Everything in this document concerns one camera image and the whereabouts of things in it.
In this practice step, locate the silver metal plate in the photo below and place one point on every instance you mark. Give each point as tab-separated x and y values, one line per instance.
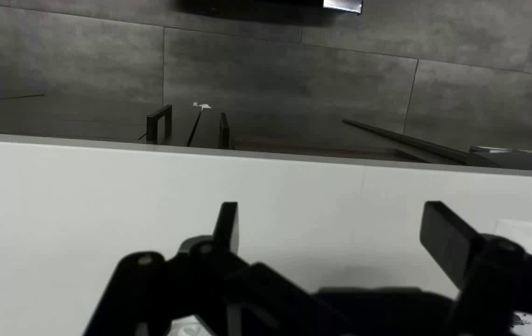
342	6

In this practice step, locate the dark metal stand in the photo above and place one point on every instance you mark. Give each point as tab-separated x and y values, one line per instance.
223	131

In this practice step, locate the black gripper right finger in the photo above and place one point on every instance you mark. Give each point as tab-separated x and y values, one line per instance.
449	239

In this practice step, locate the dark slanted bar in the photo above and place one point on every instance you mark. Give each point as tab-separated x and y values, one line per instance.
415	142

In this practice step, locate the small white scrap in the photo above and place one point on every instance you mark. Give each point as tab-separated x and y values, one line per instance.
202	105

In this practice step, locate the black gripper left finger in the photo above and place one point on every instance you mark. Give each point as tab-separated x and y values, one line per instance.
227	226

